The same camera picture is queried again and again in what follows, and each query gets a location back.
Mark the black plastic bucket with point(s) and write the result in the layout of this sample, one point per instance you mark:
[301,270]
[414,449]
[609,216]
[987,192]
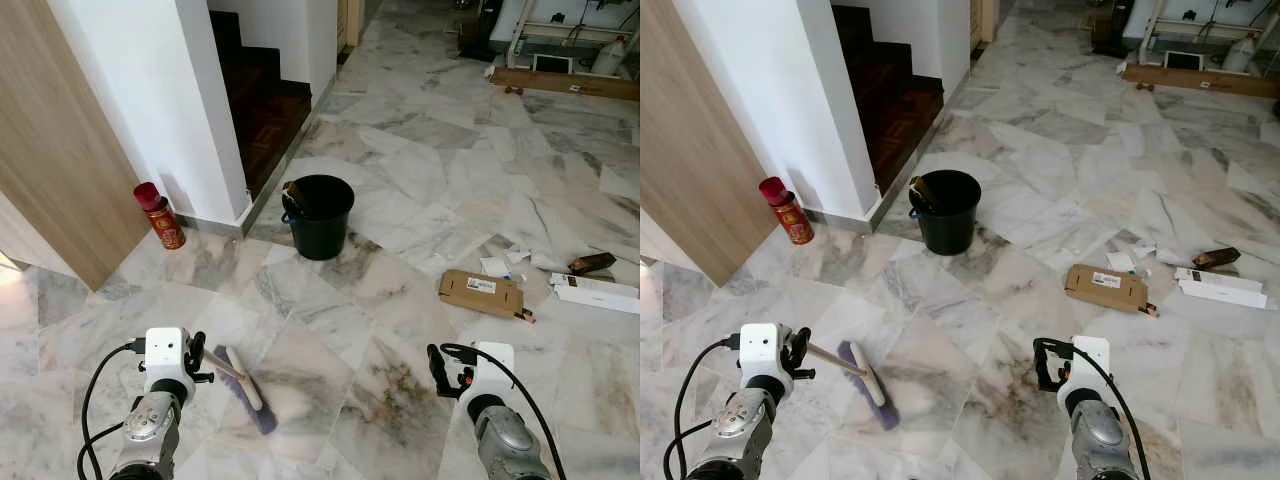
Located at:
[320,230]
[948,225]

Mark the small white paper card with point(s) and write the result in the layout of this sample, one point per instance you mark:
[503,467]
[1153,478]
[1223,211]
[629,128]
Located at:
[496,267]
[1121,262]

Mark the crumpled clear plastic wrapper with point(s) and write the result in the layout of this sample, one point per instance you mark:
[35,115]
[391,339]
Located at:
[1143,247]
[517,252]

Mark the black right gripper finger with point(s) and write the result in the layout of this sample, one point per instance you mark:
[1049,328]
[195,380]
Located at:
[1043,365]
[438,370]

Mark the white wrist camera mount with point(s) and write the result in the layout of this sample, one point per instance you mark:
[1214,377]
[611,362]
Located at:
[493,370]
[762,348]
[1092,362]
[165,350]

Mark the light wooden door panel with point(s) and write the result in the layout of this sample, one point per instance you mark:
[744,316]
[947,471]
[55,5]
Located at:
[50,120]
[690,120]

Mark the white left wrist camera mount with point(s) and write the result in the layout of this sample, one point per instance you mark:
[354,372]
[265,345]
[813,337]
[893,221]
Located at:
[165,350]
[762,348]

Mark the white framed dark tablet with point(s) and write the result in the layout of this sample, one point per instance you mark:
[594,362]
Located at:
[551,64]
[1184,61]

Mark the white metal frame stand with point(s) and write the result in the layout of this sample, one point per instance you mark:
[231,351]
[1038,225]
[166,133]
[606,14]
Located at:
[560,30]
[1195,28]

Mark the dark brown flat stick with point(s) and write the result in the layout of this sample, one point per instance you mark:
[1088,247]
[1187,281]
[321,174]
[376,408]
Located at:
[525,315]
[1151,310]

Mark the wooden broom purple bristles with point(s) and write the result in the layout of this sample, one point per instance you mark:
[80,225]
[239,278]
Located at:
[245,380]
[872,385]

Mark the dark wooden staircase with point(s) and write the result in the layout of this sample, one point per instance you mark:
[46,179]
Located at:
[895,100]
[265,110]

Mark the red tin with red cap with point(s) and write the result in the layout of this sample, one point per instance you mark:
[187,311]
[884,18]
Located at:
[790,220]
[162,225]

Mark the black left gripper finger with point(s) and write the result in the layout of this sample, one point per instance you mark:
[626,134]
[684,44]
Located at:
[796,339]
[197,343]

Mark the long white carton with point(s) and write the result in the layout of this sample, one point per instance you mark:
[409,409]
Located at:
[600,293]
[1220,287]

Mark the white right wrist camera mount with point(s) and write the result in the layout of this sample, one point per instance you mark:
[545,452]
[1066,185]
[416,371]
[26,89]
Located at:
[493,370]
[1092,362]

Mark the white plastic jug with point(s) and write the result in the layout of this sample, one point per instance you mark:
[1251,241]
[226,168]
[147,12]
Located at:
[1240,55]
[608,58]

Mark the small dark brown box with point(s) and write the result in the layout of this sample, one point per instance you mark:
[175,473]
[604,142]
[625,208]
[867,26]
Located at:
[1216,258]
[592,263]

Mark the long brown cardboard box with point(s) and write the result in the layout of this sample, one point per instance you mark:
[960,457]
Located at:
[1200,80]
[570,85]

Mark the beige louvred door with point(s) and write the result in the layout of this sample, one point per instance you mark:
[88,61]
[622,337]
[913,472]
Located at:
[983,22]
[351,22]

